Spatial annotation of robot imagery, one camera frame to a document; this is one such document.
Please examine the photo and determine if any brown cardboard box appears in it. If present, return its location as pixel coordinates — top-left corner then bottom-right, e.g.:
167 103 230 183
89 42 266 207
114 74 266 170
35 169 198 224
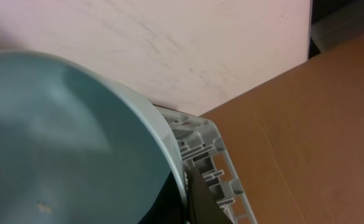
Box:
205 34 364 223

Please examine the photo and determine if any light blue bowl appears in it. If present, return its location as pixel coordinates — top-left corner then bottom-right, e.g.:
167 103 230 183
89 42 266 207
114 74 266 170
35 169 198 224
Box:
0 50 187 223

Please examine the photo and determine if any grey dishwasher rack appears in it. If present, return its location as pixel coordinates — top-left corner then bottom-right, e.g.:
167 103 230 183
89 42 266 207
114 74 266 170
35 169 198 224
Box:
157 106 258 224

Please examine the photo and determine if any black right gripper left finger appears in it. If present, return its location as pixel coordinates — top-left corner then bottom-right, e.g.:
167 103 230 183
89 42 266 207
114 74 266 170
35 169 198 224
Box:
138 173 185 224

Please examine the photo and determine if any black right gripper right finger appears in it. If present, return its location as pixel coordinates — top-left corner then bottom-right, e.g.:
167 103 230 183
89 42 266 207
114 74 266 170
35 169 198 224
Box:
185 167 232 224

